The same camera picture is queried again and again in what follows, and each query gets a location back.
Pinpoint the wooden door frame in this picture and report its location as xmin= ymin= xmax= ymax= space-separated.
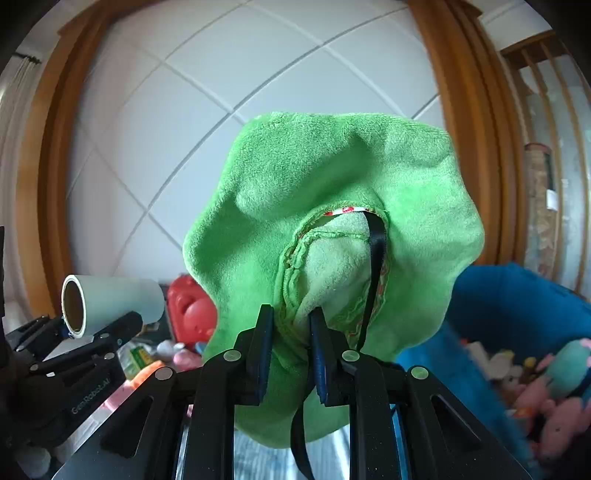
xmin=16 ymin=0 xmax=122 ymax=319
xmin=406 ymin=0 xmax=527 ymax=268

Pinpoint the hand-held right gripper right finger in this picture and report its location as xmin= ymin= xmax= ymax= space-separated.
xmin=308 ymin=307 xmax=532 ymax=480

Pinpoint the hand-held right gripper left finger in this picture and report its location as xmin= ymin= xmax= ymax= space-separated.
xmin=51 ymin=304 xmax=275 ymax=480

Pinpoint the white paper roll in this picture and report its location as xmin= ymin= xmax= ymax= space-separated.
xmin=61 ymin=274 xmax=166 ymax=339

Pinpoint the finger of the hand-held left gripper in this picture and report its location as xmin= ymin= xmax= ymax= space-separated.
xmin=6 ymin=315 xmax=63 ymax=354
xmin=30 ymin=311 xmax=143 ymax=377

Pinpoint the pig plush teal dress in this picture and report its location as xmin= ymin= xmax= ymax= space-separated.
xmin=538 ymin=339 xmax=591 ymax=401

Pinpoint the blue plastic crate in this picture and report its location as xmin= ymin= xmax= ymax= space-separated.
xmin=397 ymin=263 xmax=591 ymax=480

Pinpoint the pig plush red dress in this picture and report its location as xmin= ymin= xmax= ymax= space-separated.
xmin=173 ymin=348 xmax=205 ymax=371

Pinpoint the green plush hat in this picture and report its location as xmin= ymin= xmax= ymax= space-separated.
xmin=182 ymin=111 xmax=485 ymax=450

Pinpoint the green yellow box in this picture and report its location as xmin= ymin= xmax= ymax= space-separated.
xmin=129 ymin=346 xmax=154 ymax=376

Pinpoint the rolled patterned rug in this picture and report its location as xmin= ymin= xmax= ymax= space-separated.
xmin=524 ymin=143 xmax=561 ymax=278

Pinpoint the light curtain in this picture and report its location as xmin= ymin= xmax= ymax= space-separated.
xmin=0 ymin=55 xmax=33 ymax=324

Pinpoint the wooden glass partition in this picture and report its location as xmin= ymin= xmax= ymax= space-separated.
xmin=501 ymin=32 xmax=591 ymax=301

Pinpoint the red bear suitcase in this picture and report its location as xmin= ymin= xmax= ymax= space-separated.
xmin=167 ymin=274 xmax=218 ymax=344

